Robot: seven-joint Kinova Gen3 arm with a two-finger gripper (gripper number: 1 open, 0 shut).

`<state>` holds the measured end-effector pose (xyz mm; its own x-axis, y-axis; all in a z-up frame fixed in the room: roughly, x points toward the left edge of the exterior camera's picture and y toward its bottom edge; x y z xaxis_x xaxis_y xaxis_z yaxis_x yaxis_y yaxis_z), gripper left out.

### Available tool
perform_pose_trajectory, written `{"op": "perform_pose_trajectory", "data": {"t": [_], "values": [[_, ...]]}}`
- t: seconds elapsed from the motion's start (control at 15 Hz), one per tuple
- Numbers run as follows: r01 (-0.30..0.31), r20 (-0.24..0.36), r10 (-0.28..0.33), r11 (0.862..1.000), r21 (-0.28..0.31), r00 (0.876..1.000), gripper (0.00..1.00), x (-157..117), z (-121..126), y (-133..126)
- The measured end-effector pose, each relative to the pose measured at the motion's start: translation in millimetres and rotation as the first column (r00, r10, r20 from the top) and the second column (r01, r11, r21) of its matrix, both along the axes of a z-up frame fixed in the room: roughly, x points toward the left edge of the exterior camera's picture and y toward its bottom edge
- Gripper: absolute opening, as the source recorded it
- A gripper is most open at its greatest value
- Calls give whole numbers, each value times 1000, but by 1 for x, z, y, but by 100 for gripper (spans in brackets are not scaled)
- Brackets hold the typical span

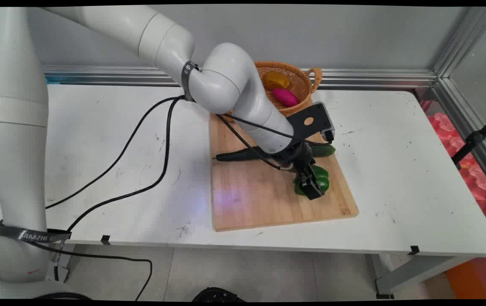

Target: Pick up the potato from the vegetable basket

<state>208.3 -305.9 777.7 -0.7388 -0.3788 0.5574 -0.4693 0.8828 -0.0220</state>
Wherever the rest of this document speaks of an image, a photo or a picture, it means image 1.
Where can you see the black round object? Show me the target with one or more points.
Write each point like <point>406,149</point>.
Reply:
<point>217,295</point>

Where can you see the slanted aluminium frame post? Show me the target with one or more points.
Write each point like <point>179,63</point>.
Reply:
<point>466,42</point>

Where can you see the woven wicker basket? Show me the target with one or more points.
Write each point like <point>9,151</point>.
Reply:
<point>300,80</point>

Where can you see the yellow orange potato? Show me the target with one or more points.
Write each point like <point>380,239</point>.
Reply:
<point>276,80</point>

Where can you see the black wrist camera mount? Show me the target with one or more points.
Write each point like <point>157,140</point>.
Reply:
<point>317,117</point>

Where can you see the wooden cutting board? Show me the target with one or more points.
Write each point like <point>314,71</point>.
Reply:
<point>260,199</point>

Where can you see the horizontal aluminium frame rail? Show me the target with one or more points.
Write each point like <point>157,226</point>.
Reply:
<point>374,77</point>

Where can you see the grey table leg frame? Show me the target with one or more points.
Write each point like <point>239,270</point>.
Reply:
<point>413,272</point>

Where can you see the long dark green cucumber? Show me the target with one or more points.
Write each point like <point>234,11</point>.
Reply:
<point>236,155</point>

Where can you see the aluminium side frame rail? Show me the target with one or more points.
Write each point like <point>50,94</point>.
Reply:
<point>468,123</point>

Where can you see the purple sweet potato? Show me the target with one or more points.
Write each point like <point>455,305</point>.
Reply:
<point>285,97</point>

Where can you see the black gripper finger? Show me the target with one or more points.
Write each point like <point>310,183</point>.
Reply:
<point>309,189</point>
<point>317,180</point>

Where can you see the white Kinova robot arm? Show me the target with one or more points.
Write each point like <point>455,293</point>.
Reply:
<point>13,127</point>

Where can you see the green bell pepper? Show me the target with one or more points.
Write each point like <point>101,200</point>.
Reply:
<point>323,180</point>

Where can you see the black tripod stand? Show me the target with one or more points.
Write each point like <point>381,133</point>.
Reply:
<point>474,138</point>

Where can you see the blue foam packing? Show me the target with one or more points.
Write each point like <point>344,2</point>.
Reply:
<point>52,80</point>

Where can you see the pink foam packing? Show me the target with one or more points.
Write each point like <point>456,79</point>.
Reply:
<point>474,178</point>

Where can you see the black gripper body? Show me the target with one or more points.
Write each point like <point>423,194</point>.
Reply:
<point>296,156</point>

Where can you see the black table edge clip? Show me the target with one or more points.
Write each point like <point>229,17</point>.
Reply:
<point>414,250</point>
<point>105,240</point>

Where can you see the grey table leg bracket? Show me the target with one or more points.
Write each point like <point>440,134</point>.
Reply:
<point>62,263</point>

